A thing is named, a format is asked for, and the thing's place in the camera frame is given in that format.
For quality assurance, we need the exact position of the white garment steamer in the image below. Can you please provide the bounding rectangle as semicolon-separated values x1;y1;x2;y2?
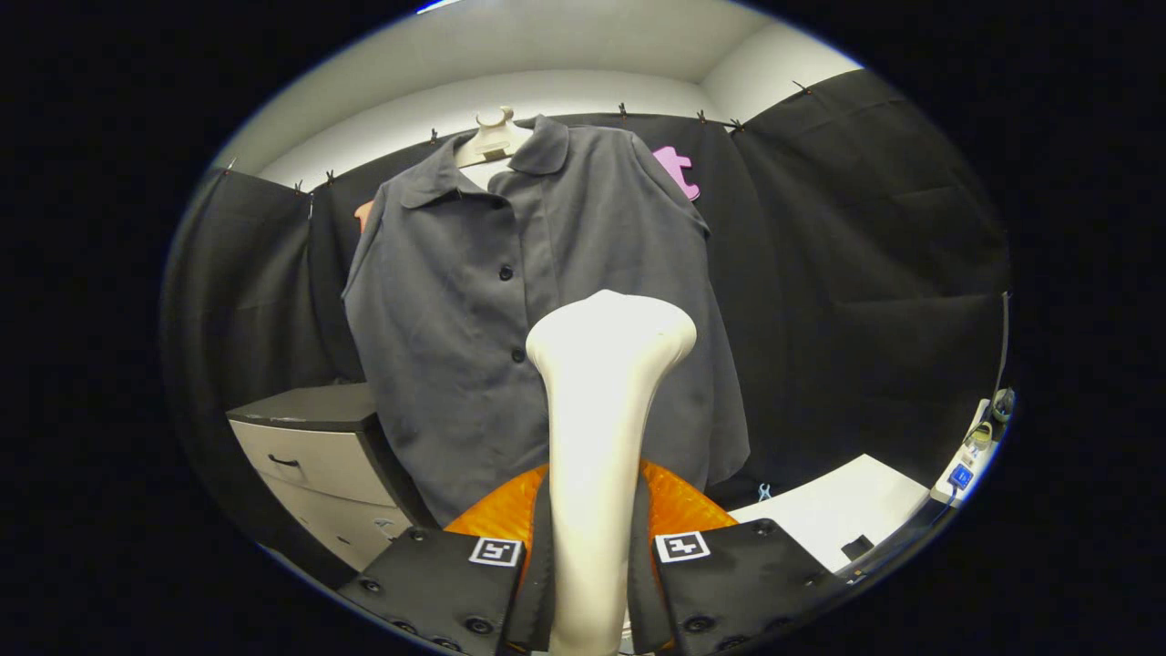
526;290;699;656

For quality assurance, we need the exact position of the grey cabinet with dark top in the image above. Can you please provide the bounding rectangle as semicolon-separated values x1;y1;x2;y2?
226;383;438;573

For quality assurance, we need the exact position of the grey button-up shirt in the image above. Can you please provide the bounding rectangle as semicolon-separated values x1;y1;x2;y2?
342;114;750;528

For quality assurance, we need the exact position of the white power strip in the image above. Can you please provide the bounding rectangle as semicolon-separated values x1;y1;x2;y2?
929;390;1014;507

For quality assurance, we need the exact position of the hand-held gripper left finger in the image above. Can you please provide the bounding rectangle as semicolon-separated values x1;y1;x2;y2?
337;461;555;656

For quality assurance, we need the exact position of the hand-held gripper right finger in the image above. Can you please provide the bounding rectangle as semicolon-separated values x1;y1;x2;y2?
625;456;853;655

